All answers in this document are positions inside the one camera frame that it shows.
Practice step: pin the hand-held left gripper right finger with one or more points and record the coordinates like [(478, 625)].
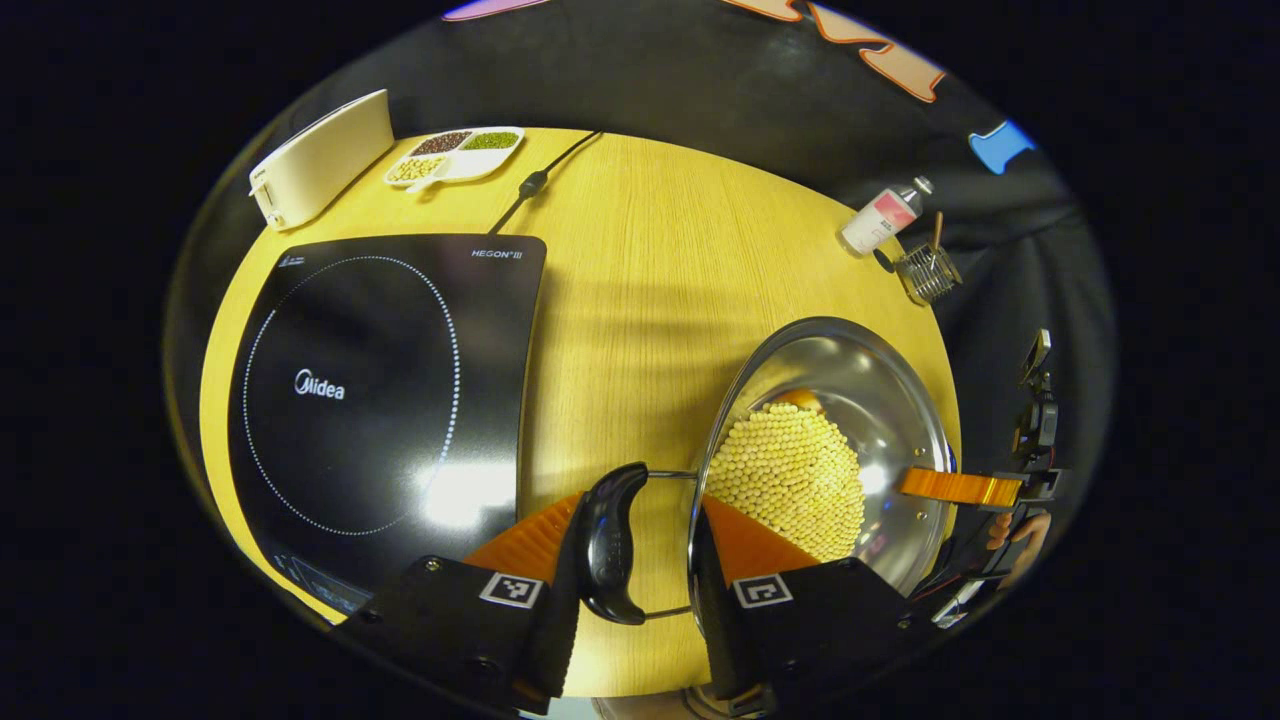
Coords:
[(715, 620)]

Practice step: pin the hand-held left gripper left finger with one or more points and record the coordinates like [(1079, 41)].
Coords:
[(562, 640)]

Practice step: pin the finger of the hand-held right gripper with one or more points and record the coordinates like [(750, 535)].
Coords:
[(960, 487)]

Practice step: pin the black induction cooktop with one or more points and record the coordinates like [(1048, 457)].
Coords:
[(380, 400)]

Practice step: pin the pile of soybeans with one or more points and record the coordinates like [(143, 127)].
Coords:
[(790, 470)]

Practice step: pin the wooden stick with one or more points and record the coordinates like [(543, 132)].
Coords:
[(937, 230)]

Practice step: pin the small black bottle cap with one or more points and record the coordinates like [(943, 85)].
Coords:
[(884, 262)]

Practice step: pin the clear bottle with pink label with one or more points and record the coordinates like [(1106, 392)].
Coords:
[(880, 215)]

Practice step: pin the white divided bean dish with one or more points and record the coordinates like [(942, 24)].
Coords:
[(450, 168)]

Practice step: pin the white toaster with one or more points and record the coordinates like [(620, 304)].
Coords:
[(320, 160)]

